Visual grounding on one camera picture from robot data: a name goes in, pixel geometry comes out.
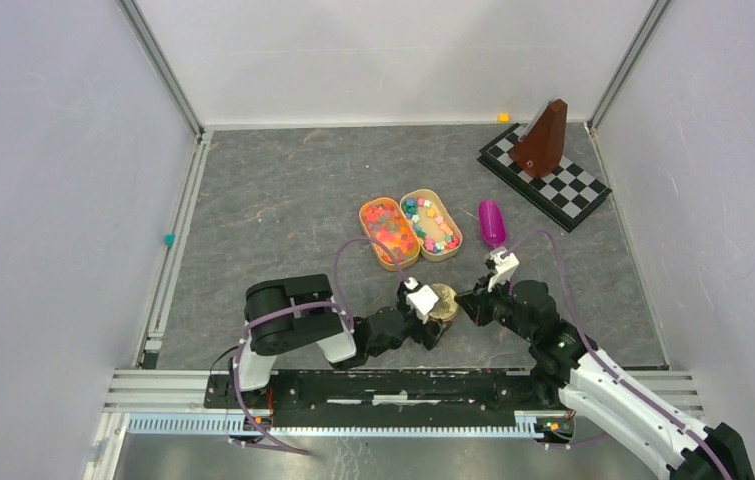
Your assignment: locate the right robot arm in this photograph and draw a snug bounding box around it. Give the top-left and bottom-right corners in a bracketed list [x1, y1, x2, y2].
[456, 278, 755, 479]

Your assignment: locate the brown wooden metronome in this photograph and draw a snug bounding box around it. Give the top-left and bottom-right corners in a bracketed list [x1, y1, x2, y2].
[508, 98, 568, 179]

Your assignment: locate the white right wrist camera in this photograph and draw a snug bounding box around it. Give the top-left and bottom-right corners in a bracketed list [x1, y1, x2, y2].
[485, 246, 520, 292]

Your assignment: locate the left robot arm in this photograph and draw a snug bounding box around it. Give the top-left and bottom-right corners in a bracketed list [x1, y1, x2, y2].
[228, 274, 452, 408]

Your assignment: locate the gold tin of star candies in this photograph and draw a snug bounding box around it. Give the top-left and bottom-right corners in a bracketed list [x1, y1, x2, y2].
[399, 189, 463, 262]

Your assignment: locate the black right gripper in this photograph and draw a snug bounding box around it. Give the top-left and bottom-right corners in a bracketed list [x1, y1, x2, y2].
[451, 273, 534, 343]

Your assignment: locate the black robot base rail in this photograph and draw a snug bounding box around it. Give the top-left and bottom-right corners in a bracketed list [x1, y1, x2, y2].
[204, 369, 575, 428]

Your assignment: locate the gold round jar lid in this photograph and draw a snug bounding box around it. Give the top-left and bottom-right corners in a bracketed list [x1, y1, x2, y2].
[429, 283, 460, 323]

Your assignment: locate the magenta plastic scoop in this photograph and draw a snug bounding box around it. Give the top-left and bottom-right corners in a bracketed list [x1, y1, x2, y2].
[478, 200, 508, 249]

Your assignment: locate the gold tin of gummy candies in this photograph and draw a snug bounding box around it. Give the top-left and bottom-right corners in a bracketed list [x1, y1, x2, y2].
[358, 197, 421, 271]

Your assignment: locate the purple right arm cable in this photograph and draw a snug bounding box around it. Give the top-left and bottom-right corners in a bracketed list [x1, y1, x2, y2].
[499, 228, 736, 480]

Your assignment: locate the black white chessboard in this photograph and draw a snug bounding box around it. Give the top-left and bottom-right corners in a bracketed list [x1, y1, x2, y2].
[478, 123, 612, 232]

